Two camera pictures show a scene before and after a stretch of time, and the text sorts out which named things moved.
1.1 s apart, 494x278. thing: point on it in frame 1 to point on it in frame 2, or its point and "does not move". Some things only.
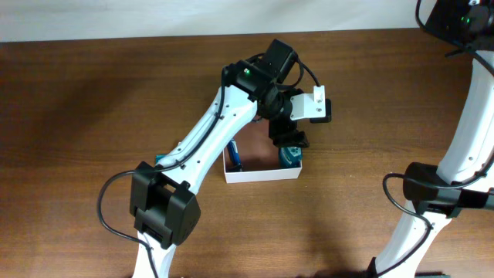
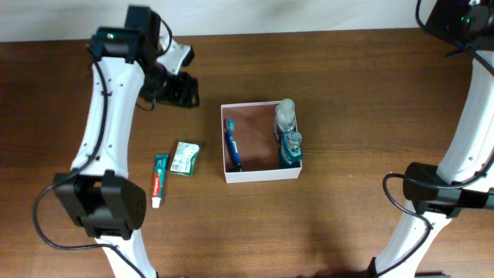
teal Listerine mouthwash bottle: x=290 y=157 does not move
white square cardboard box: x=259 y=158 does not move
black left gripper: x=288 y=133 to x=188 y=88
